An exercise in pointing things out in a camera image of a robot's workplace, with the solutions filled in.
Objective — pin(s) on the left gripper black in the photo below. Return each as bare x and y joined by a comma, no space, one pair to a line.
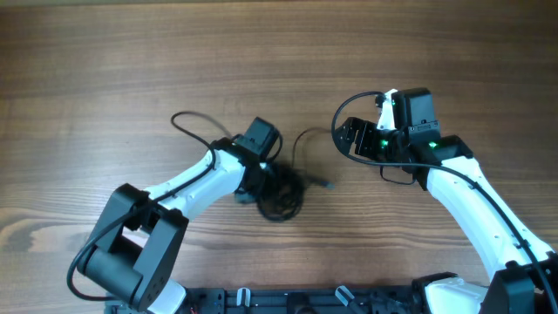
242,197

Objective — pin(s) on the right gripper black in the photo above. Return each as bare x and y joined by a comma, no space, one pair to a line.
367,130

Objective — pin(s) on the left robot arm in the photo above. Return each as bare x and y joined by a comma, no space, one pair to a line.
134,244

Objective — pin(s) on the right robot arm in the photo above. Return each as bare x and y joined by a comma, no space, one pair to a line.
522,269

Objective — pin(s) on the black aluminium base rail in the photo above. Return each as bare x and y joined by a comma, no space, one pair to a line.
342,299

